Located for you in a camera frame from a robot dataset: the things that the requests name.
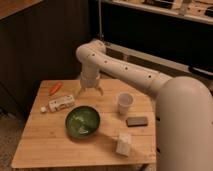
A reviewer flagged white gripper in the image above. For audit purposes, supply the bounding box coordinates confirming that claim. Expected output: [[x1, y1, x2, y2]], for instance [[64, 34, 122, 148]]
[[75, 75, 104, 99]]

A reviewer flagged white ceramic cup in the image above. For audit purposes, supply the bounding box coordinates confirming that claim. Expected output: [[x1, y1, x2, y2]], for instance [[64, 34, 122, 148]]
[[117, 92, 134, 115]]

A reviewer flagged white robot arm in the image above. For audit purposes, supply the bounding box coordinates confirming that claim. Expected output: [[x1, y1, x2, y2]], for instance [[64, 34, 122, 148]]
[[76, 40, 213, 171]]

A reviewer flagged green ceramic bowl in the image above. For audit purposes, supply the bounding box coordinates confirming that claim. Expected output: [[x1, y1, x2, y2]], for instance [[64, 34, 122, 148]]
[[65, 106, 100, 139]]

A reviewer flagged orange carrot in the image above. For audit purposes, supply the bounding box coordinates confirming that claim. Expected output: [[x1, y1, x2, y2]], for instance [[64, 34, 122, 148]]
[[49, 82, 63, 96]]

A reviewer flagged white plastic bottle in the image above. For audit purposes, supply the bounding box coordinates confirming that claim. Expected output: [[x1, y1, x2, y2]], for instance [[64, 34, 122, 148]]
[[40, 95, 75, 113]]

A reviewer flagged wooden folding table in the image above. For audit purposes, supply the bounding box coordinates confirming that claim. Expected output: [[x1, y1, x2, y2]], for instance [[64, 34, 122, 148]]
[[12, 79, 156, 168]]

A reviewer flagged dark grey rectangular block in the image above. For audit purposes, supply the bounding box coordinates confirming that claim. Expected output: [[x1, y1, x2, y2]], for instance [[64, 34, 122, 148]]
[[126, 117, 148, 127]]

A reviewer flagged metal shelf rack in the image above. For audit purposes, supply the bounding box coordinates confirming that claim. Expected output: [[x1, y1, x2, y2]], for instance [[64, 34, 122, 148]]
[[89, 0, 213, 88]]

